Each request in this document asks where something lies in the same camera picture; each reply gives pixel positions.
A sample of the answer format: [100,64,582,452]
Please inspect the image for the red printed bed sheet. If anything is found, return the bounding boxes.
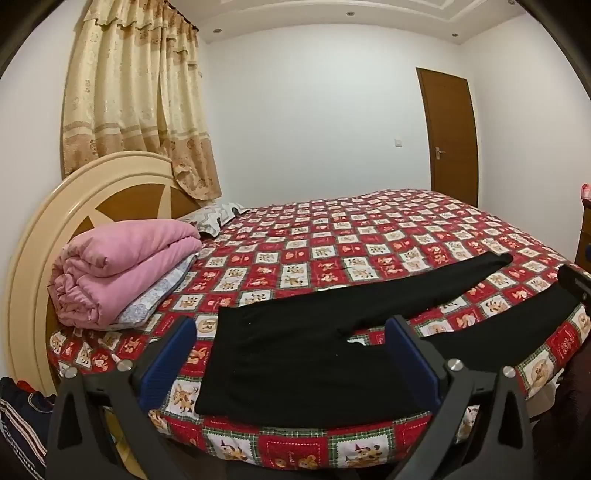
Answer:
[46,187,591,472]

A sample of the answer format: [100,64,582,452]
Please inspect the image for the grey patterned folded quilt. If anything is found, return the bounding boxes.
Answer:
[115,251,200,328]

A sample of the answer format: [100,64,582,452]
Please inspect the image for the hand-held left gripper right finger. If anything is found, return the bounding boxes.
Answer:
[385,315,548,480]

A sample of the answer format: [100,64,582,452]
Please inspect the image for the dark striped bag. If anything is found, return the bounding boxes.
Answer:
[0,376,57,480]

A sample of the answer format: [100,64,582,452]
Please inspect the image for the beige patterned curtain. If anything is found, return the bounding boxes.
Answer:
[61,0,221,201]

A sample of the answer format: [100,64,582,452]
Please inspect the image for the dark curtain rod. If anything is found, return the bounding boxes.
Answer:
[165,0,200,32]

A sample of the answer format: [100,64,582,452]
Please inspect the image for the grey zigzag pillow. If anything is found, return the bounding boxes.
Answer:
[178,203,249,238]

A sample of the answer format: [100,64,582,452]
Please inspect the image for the dark maroon cloth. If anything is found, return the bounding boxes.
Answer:
[551,353,591,480]

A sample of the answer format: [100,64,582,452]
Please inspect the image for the cream and brown headboard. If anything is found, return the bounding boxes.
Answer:
[4,151,200,398]

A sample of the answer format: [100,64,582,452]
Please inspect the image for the folded pink quilt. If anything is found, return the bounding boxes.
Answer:
[52,219,203,329]

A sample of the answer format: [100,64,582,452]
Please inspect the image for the brown wooden door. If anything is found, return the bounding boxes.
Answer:
[416,67,479,208]

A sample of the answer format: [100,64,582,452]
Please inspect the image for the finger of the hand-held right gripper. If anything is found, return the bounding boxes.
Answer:
[557,264,591,306]

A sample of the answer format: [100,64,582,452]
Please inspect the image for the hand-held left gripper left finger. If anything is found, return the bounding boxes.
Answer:
[45,318,199,480]

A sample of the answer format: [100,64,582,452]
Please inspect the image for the wooden dresser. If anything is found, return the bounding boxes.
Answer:
[575,198,591,267]

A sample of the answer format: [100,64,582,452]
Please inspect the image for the black pants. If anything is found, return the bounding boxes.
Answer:
[196,251,583,428]

